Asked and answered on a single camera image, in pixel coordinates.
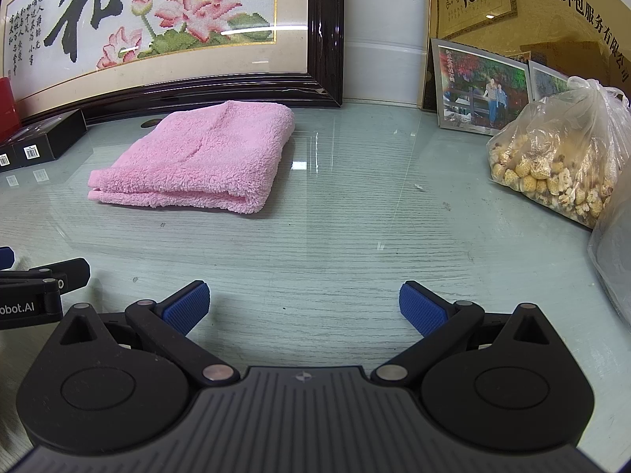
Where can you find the large silver photo frame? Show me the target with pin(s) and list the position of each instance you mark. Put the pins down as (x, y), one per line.
(473, 88)

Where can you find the red box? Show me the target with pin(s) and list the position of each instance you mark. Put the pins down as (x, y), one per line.
(4, 103)

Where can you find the black cardboard box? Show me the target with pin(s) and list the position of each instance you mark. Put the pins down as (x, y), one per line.
(54, 133)
(12, 155)

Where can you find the clear plastic bag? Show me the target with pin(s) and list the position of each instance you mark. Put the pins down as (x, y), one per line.
(616, 256)

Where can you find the plastic bag of popcorn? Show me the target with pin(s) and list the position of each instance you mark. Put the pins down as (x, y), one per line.
(552, 167)

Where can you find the gold plaque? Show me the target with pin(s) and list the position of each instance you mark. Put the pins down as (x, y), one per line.
(542, 34)

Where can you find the pink towel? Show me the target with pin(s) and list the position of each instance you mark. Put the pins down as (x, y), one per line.
(197, 157)

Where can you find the round brass disc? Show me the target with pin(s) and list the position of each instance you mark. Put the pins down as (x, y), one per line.
(153, 122)

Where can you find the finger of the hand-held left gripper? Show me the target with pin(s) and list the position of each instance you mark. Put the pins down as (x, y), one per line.
(74, 273)
(6, 256)

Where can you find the small silver photo frame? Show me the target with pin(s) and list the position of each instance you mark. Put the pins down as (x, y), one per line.
(547, 81)

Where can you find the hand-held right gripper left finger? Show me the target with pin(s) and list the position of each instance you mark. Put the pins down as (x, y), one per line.
(187, 308)

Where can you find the framed lotus cross-stitch picture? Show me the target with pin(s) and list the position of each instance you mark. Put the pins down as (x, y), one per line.
(197, 74)

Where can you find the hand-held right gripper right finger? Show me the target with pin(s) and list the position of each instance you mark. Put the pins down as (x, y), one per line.
(424, 310)

